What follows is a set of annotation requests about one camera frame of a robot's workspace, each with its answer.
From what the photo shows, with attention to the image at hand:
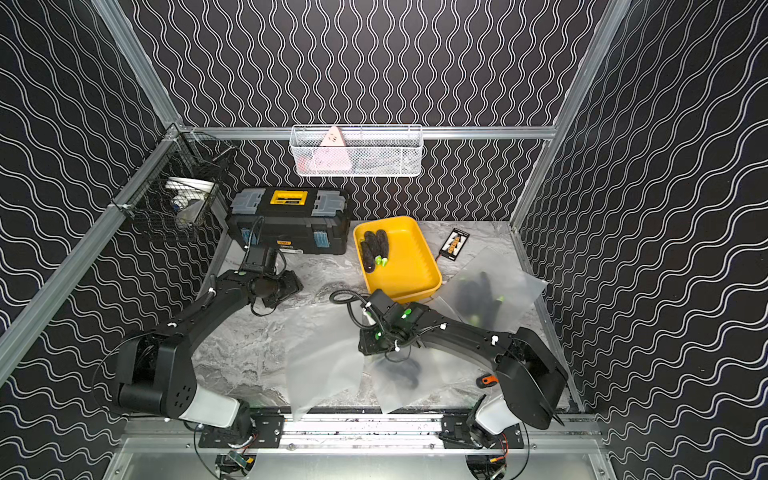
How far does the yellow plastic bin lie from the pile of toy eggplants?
1 cm

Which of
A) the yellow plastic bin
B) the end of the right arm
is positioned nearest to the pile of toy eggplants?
the yellow plastic bin

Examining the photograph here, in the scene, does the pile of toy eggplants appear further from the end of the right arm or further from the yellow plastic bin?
the end of the right arm

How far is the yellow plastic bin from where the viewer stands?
1029mm

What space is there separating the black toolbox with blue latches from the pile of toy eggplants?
0.08 m

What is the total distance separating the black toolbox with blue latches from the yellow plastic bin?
0.36ft

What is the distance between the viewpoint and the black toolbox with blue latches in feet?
3.30

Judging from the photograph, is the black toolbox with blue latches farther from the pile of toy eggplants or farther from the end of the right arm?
the end of the right arm

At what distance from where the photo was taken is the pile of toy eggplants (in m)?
1.07
